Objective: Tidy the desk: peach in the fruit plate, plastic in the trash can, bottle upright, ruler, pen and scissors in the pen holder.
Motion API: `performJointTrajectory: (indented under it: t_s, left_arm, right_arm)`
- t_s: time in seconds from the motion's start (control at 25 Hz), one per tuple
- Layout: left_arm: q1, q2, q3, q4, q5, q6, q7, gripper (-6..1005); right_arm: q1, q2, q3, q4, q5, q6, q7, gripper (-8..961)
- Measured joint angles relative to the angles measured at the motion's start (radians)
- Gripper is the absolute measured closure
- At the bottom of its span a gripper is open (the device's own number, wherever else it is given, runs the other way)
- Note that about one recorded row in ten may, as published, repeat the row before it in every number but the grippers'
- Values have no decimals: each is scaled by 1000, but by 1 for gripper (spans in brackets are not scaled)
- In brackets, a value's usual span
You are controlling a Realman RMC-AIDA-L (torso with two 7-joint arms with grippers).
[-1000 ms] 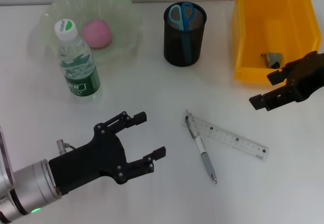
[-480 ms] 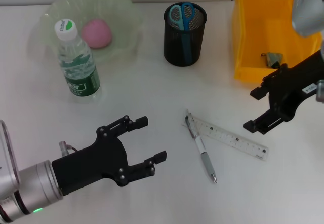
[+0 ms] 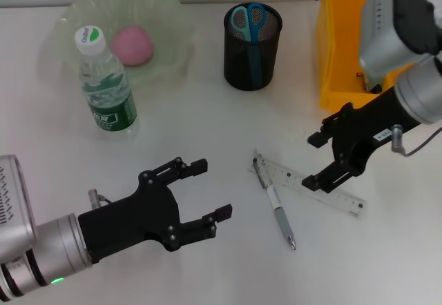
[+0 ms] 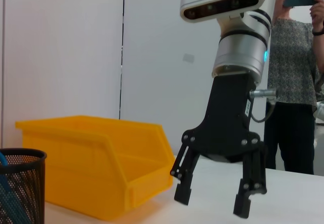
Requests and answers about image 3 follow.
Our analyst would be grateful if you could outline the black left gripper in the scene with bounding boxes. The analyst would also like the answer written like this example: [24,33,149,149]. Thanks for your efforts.
[77,157,233,265]

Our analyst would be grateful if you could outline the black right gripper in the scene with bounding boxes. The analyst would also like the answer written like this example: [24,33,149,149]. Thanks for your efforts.
[301,89,421,194]

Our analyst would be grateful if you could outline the clear plastic ruler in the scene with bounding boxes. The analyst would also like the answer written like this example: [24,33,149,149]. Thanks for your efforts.
[247,148,367,219]

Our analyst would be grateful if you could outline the grey and white pen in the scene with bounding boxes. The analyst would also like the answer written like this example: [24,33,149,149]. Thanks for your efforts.
[253,157,298,251]

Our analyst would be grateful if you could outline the clear water bottle green label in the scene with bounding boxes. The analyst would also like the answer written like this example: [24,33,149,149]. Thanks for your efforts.
[74,25,139,139]

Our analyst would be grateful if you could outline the teal and blue scissors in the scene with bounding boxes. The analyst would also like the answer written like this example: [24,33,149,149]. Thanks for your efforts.
[230,3,267,87]

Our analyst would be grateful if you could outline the pink peach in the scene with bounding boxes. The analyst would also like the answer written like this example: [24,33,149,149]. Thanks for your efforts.
[110,25,155,67]

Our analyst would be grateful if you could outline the black mesh pen holder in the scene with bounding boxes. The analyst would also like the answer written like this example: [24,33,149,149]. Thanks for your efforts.
[222,2,283,91]

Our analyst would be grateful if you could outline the green glass fruit plate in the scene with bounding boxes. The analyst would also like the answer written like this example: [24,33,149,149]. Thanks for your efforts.
[36,0,196,88]

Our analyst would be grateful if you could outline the yellow plastic bin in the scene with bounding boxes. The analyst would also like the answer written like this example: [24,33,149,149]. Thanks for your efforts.
[317,0,431,112]

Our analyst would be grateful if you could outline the right arm cable with connector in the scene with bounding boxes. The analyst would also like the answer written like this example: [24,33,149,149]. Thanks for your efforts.
[390,124,442,157]

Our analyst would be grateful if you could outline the arm cable with connector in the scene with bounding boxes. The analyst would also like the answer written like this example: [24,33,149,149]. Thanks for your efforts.
[88,188,115,211]
[390,124,442,157]

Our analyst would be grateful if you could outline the left arm cable with connector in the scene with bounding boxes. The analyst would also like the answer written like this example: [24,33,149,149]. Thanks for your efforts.
[88,188,115,211]

